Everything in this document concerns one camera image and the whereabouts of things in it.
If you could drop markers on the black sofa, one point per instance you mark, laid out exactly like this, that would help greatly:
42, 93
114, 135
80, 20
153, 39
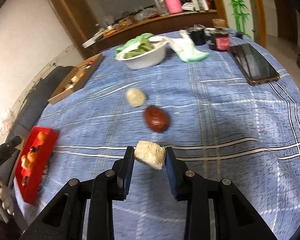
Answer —
36, 101

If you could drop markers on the blue plaid tablecloth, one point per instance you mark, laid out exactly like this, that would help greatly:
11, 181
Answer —
221, 126

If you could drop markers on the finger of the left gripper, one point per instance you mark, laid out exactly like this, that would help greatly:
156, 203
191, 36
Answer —
8, 148

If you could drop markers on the pink tumbler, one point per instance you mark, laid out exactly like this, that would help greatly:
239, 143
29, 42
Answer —
174, 6

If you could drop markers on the brown cardboard box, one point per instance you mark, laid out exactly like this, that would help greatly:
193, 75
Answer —
76, 79

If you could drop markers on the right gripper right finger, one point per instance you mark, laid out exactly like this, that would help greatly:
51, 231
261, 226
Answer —
176, 172

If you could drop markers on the left hand white glove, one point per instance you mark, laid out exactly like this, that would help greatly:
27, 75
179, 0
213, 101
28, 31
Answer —
6, 202

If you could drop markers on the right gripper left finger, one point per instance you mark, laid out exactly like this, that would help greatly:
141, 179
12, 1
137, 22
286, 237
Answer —
123, 169

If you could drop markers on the white bowl with greens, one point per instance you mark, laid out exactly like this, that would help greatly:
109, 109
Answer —
143, 54

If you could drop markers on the cream block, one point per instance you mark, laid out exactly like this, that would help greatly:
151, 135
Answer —
135, 97

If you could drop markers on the dark red date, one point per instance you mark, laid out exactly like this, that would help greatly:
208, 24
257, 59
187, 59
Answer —
156, 119

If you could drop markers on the yellow-brown orange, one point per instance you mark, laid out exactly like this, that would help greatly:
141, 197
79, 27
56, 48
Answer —
32, 156

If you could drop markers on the wooden sideboard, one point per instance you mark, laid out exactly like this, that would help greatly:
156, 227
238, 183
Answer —
158, 25

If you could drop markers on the red plastic tray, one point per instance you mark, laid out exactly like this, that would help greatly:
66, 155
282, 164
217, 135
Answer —
29, 175

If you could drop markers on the dark jar red label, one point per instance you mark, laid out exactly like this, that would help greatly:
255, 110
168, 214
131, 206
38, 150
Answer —
220, 40

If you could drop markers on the green cloth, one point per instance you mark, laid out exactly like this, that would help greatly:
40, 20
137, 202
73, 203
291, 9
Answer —
133, 41

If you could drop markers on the clear glass jar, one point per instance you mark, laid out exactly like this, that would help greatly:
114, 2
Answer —
161, 7

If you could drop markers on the white cube block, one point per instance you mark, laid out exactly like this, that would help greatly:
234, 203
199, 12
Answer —
150, 154

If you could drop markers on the white sock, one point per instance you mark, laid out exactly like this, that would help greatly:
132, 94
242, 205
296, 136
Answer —
184, 47

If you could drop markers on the black smartphone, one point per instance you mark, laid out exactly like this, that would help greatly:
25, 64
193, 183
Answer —
254, 67

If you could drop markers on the orange mandarin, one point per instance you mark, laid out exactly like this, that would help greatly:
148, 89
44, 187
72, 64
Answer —
41, 136

